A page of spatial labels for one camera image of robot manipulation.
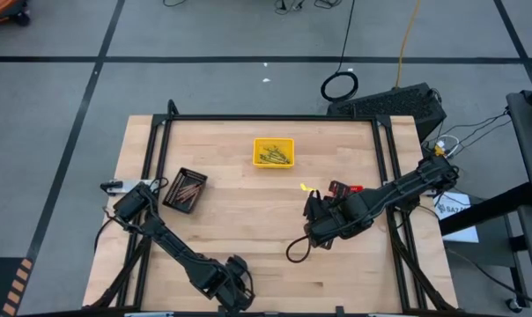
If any orange object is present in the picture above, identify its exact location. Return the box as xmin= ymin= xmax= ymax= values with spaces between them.
xmin=0 ymin=0 xmax=31 ymax=26

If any black left base cable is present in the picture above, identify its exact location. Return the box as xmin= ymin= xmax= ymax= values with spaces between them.
xmin=93 ymin=206 xmax=117 ymax=253

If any yellow hanging cable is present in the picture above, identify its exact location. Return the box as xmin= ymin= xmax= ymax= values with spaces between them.
xmin=395 ymin=0 xmax=423 ymax=88

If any black orange striped floor mat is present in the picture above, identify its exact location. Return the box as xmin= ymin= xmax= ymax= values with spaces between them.
xmin=0 ymin=256 xmax=34 ymax=317

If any grey cart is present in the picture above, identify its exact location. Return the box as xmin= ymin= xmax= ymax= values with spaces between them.
xmin=505 ymin=83 xmax=532 ymax=314

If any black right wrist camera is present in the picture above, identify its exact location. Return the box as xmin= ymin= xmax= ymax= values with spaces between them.
xmin=328 ymin=180 xmax=351 ymax=198

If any white cable bundle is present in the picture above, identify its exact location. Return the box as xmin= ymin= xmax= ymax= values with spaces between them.
xmin=424 ymin=133 xmax=462 ymax=160

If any black metal table frame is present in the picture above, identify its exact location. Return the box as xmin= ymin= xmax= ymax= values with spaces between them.
xmin=83 ymin=99 xmax=459 ymax=317

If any black floor cable bundle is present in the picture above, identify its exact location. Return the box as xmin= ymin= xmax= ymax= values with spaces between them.
xmin=273 ymin=0 xmax=343 ymax=13

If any black plastic basket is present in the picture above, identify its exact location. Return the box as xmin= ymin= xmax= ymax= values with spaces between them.
xmin=161 ymin=166 xmax=209 ymax=216

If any black cable with coil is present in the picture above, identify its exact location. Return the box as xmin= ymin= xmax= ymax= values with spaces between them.
xmin=320 ymin=0 xmax=360 ymax=104

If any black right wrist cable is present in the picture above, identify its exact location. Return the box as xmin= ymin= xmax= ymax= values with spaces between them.
xmin=285 ymin=234 xmax=314 ymax=264

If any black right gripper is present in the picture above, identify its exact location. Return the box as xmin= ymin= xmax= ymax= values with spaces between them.
xmin=303 ymin=193 xmax=375 ymax=251

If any grey left arm base plate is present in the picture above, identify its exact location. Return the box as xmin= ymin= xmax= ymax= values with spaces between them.
xmin=100 ymin=178 xmax=158 ymax=195

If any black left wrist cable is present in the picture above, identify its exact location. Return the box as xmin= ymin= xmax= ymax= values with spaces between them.
xmin=237 ymin=263 xmax=255 ymax=300

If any black metal beam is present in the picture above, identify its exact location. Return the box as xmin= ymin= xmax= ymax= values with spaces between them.
xmin=439 ymin=181 xmax=532 ymax=237

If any red plastic basket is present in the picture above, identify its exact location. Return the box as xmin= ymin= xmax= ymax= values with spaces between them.
xmin=329 ymin=181 xmax=365 ymax=195

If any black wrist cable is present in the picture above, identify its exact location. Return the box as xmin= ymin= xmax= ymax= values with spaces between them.
xmin=237 ymin=263 xmax=255 ymax=300
xmin=285 ymin=234 xmax=314 ymax=264

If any black perforated computer tower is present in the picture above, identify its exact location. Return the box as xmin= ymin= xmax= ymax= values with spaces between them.
xmin=326 ymin=82 xmax=448 ymax=143

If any black cables to cart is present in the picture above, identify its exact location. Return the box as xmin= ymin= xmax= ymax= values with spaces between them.
xmin=441 ymin=109 xmax=514 ymax=149

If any yellow plastic basket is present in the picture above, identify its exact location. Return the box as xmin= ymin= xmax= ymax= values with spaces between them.
xmin=252 ymin=136 xmax=296 ymax=170

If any yellow-green crayon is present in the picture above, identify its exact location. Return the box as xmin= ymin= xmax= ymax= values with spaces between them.
xmin=265 ymin=151 xmax=289 ymax=166

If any white paper sign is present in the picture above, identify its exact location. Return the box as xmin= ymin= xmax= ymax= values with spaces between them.
xmin=432 ymin=191 xmax=480 ymax=244

